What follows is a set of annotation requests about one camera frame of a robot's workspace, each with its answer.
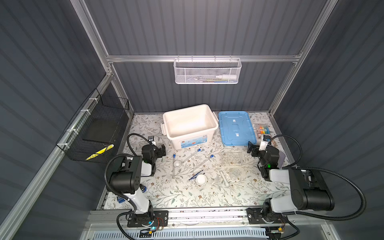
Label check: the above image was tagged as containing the blue capped test tube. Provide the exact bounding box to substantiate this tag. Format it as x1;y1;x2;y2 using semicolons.
183;149;202;163
195;155;215;169
172;154;176;179

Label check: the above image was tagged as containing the clear test tube rack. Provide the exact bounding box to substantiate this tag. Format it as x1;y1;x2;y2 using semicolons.
220;152;245;167

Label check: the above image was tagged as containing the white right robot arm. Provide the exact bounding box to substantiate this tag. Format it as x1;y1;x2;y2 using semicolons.
247;141;335;218

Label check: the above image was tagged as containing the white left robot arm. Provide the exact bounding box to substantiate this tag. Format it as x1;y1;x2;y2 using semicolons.
104;145;166;220

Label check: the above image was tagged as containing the grey oval stone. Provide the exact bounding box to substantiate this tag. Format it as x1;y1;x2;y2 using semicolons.
277;152;286;169

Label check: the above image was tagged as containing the small white ceramic crucible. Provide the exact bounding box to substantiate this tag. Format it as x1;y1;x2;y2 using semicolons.
174;161;182;168

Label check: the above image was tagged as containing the colourful pH paper pack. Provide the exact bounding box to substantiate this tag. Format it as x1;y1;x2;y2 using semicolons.
257;124;271;139

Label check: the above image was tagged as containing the blue plastic box lid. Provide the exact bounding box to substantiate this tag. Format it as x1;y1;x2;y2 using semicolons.
219;111;257;146

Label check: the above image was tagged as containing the small clear glass beaker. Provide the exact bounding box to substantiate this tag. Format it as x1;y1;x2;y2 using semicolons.
228;168;242;181

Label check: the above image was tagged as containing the white plastic storage box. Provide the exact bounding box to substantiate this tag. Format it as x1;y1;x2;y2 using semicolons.
161;104;219;150

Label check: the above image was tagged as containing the white ceramic pestle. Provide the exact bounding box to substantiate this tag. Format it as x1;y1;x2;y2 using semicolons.
220;171;230;188

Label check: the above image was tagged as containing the white ceramic mortar bowl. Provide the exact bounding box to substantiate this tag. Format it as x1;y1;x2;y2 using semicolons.
196;174;208;186

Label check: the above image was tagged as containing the blue object at table edge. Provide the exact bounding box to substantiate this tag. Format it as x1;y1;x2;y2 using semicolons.
117;197;126;204

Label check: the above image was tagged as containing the white bottle in basket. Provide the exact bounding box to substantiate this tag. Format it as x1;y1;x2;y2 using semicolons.
215;75;238;81

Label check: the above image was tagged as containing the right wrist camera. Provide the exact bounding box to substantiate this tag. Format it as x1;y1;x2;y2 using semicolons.
259;135;272;151

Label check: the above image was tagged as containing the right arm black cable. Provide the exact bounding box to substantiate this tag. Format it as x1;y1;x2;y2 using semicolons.
268;134;367;222

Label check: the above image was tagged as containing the black wire wall basket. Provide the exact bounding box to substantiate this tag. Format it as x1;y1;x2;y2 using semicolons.
56;89;130;164

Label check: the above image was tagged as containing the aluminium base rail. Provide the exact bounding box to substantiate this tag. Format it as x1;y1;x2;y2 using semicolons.
86;206;328;232

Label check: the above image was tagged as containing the white wire mesh basket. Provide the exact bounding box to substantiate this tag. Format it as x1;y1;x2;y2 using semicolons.
173;57;242;85

